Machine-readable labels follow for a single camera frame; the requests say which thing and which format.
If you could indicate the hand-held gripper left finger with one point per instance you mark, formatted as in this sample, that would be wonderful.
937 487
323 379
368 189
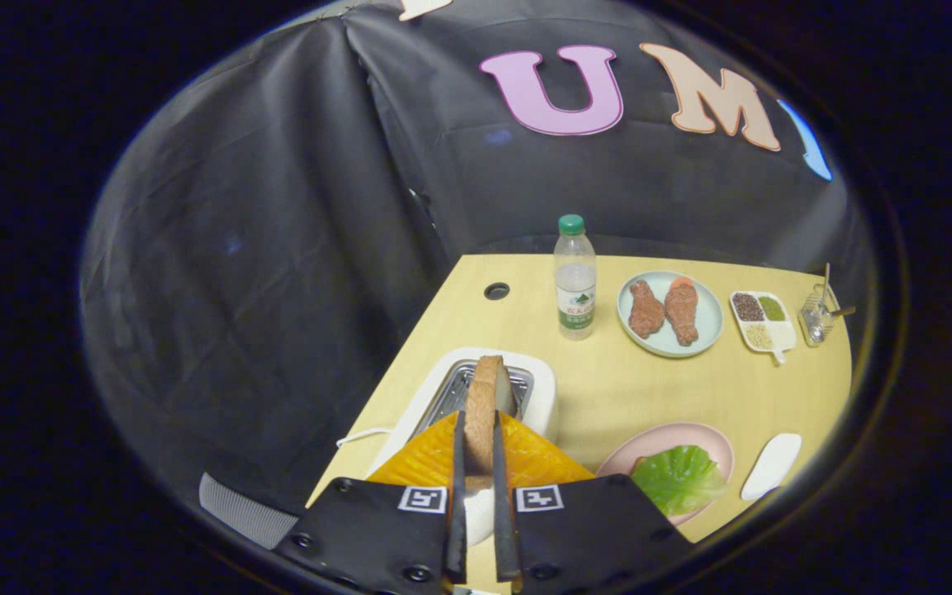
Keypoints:
459 463

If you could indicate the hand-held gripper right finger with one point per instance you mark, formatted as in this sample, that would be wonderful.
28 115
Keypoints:
501 496

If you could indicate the brown toasted bread slice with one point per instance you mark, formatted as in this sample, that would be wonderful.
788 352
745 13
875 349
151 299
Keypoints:
480 413

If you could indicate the green lettuce leaf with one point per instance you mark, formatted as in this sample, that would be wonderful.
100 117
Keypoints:
678 479

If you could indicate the cream white toaster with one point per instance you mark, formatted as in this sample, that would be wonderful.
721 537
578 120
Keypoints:
542 388

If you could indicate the pink round plate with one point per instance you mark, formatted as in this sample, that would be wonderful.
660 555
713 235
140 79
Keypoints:
666 435

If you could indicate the black table grommet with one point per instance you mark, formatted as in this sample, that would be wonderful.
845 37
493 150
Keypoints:
497 291

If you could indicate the clear plastic water bottle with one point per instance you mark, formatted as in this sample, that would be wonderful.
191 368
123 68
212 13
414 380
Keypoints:
575 281

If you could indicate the grey mesh chair back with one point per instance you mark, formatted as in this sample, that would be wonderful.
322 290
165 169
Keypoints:
236 512

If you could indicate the dark brown meat piece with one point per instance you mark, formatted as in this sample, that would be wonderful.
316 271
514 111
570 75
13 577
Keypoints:
647 310

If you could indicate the black backdrop cloth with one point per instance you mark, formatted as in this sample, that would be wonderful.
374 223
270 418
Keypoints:
278 289

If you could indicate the reddish brown meat piece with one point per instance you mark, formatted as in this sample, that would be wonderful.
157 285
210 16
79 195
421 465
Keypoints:
683 310

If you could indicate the white square plate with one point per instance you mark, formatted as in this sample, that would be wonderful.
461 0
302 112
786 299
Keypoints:
773 463

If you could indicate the light blue round plate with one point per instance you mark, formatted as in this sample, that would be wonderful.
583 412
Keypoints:
711 318

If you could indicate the beige beans pile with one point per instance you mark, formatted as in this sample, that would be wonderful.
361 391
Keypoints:
759 336

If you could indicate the dark brown beans pile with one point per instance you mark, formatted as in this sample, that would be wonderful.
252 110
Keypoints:
748 307

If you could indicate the white divided dish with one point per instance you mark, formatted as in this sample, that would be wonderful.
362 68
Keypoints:
782 335

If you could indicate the green beans pile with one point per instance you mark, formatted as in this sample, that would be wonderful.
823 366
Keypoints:
773 308

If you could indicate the clear glass cup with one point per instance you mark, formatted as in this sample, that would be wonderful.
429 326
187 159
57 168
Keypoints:
815 318

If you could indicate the short wooden spoon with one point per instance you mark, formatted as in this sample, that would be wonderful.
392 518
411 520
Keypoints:
844 312

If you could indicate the long wooden stick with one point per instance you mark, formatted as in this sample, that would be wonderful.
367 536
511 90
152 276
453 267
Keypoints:
826 281

